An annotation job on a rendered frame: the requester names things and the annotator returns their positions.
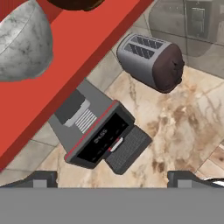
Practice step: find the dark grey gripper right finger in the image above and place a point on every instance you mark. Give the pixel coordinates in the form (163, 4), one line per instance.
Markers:
(180, 178)

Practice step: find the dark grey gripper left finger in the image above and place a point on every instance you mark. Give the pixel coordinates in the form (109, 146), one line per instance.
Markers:
(43, 178)

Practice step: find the grey coffee machine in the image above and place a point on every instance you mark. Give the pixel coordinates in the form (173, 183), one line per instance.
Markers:
(99, 131)

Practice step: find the grey toaster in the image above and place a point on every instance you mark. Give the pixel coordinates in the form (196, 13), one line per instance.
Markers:
(151, 61)

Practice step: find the grey marble bowl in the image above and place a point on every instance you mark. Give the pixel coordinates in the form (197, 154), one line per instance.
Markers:
(23, 43)

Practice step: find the dark brown bowl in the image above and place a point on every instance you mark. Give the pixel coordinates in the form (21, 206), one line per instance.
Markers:
(76, 4)

